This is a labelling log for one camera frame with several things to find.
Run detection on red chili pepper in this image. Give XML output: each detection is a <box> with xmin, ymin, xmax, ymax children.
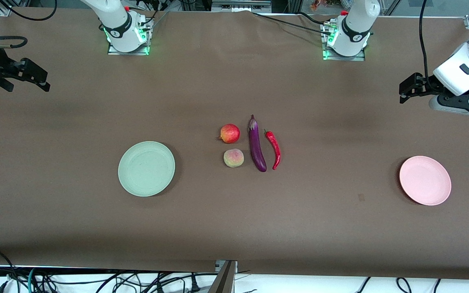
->
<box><xmin>264</xmin><ymin>129</ymin><xmax>281</xmax><ymax>171</ymax></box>

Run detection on long purple eggplant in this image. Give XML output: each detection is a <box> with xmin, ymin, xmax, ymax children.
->
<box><xmin>248</xmin><ymin>114</ymin><xmax>267</xmax><ymax>173</ymax></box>

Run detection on red apple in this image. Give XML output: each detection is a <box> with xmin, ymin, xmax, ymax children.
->
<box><xmin>218</xmin><ymin>124</ymin><xmax>241</xmax><ymax>144</ymax></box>

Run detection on pale yellow-pink peach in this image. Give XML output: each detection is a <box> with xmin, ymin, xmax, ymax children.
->
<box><xmin>224</xmin><ymin>149</ymin><xmax>245</xmax><ymax>168</ymax></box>

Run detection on pink plate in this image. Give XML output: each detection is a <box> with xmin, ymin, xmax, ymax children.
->
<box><xmin>399</xmin><ymin>155</ymin><xmax>452</xmax><ymax>206</ymax></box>

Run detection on colourful background items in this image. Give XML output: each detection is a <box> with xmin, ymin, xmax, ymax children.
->
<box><xmin>310</xmin><ymin>0</ymin><xmax>341</xmax><ymax>12</ymax></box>

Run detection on pale green plate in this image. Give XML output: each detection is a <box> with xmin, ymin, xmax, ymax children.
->
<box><xmin>118</xmin><ymin>141</ymin><xmax>176</xmax><ymax>197</ymax></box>

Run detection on grey equipment box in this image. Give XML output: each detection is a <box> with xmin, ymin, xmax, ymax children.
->
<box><xmin>211</xmin><ymin>0</ymin><xmax>272</xmax><ymax>13</ymax></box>

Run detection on brown table cloth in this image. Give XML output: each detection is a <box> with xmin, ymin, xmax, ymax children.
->
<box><xmin>0</xmin><ymin>7</ymin><xmax>469</xmax><ymax>280</ymax></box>

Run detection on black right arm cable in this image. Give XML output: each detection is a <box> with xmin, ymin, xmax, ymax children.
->
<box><xmin>0</xmin><ymin>0</ymin><xmax>58</xmax><ymax>48</ymax></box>

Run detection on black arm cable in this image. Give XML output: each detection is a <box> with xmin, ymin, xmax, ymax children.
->
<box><xmin>419</xmin><ymin>0</ymin><xmax>436</xmax><ymax>84</ymax></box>
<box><xmin>0</xmin><ymin>0</ymin><xmax>58</xmax><ymax>48</ymax></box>

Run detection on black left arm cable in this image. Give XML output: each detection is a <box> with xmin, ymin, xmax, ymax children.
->
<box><xmin>419</xmin><ymin>0</ymin><xmax>436</xmax><ymax>84</ymax></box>

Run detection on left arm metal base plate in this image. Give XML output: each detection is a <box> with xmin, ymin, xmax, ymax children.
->
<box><xmin>322</xmin><ymin>24</ymin><xmax>366</xmax><ymax>61</ymax></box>

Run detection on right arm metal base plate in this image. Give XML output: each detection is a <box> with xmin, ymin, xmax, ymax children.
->
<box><xmin>107</xmin><ymin>20</ymin><xmax>153</xmax><ymax>55</ymax></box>

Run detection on short black table cable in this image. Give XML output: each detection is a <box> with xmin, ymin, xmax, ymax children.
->
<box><xmin>298</xmin><ymin>11</ymin><xmax>327</xmax><ymax>25</ymax></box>

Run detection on thin grey cable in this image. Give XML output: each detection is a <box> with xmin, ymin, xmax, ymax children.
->
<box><xmin>150</xmin><ymin>11</ymin><xmax>170</xmax><ymax>31</ymax></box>

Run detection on long black table cable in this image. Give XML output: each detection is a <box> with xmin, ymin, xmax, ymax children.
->
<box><xmin>253</xmin><ymin>11</ymin><xmax>333</xmax><ymax>35</ymax></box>

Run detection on teal cable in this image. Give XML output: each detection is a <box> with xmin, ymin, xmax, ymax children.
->
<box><xmin>28</xmin><ymin>268</ymin><xmax>39</xmax><ymax>293</ymax></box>

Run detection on tangled black cable bundle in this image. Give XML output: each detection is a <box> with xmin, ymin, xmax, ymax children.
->
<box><xmin>35</xmin><ymin>271</ymin><xmax>219</xmax><ymax>293</ymax></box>

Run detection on brown post with bracket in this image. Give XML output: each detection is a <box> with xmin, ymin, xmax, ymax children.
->
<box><xmin>208</xmin><ymin>260</ymin><xmax>238</xmax><ymax>293</ymax></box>

